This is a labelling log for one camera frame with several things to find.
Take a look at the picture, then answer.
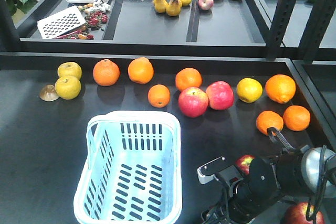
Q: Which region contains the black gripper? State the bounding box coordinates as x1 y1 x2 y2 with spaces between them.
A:
197 157 282 223

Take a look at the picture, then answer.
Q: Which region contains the light blue plastic basket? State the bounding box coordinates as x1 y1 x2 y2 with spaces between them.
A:
73 111 182 223

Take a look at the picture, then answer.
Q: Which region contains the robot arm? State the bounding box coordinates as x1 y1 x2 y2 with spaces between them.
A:
197 146 335 223

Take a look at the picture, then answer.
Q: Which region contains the orange behind pink apples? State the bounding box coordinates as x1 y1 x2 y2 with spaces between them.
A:
175 68 203 91

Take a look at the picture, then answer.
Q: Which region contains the small orange left of apples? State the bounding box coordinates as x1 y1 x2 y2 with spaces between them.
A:
148 84 170 108

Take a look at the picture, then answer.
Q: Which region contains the dark red apple middle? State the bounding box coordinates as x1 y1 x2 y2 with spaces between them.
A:
235 155 255 175

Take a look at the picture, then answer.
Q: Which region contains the dark red apple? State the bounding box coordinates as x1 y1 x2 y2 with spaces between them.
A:
283 202 325 224
235 155 255 175

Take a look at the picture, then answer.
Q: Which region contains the dark red apple front right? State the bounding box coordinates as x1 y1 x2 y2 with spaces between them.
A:
283 202 325 224

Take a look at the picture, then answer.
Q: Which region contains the small orange front left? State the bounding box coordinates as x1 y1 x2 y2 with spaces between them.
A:
256 111 284 135

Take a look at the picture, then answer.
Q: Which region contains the small orange front right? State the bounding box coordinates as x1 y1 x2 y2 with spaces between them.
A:
282 105 311 131

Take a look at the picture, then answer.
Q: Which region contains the pink red apple right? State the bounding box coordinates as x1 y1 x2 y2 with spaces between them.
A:
205 81 234 110

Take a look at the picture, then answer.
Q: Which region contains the pink red apple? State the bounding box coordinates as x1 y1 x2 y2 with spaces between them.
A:
205 81 234 110
178 87 209 118

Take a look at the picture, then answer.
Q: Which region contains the yellow orange citrus fruit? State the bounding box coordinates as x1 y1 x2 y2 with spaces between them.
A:
236 78 263 103

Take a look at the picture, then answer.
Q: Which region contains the pink red apple left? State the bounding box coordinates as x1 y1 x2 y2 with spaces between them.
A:
178 87 209 118

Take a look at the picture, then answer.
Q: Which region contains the black wooden fruit stand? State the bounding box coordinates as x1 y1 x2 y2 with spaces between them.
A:
0 0 336 224

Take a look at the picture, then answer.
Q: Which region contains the large orange back row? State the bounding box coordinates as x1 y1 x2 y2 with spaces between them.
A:
128 57 154 84

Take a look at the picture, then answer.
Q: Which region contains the bumpy top orange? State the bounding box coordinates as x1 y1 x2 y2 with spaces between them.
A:
93 59 120 87

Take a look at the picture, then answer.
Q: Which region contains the yellow brown pear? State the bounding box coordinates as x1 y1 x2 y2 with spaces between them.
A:
166 0 182 17

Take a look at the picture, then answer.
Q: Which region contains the yellow apple pear front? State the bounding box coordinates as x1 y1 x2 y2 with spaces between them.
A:
55 75 81 100

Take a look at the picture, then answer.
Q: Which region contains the yellow apple pear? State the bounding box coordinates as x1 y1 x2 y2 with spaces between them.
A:
57 61 82 80
55 75 81 100

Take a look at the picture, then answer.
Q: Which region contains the yellow apple pear back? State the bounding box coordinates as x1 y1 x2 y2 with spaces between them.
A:
57 61 82 80

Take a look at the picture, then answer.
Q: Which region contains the brown mushroom cap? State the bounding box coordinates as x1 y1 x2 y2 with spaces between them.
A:
39 84 59 102

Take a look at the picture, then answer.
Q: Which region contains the checkerboard calibration card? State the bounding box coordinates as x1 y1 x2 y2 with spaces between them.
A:
37 6 86 39

